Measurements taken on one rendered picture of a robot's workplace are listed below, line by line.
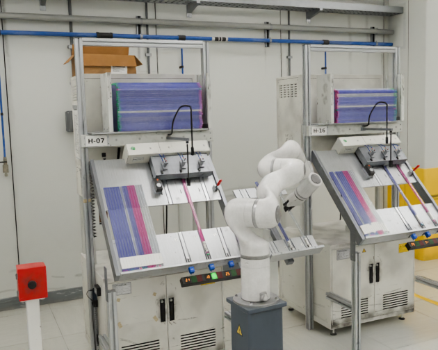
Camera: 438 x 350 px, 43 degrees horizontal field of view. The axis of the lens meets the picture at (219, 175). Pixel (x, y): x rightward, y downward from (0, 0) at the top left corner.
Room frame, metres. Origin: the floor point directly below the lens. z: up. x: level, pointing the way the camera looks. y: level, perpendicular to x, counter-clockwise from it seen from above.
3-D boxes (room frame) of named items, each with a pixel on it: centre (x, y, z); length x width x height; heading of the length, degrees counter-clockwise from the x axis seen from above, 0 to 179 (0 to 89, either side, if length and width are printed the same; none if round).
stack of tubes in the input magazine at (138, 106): (3.20, 0.34, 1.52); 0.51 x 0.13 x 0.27; 114
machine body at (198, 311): (3.29, 0.44, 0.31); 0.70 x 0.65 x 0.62; 114
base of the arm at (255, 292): (2.22, -0.14, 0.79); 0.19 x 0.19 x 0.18
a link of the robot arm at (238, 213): (2.23, -0.11, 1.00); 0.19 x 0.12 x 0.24; 64
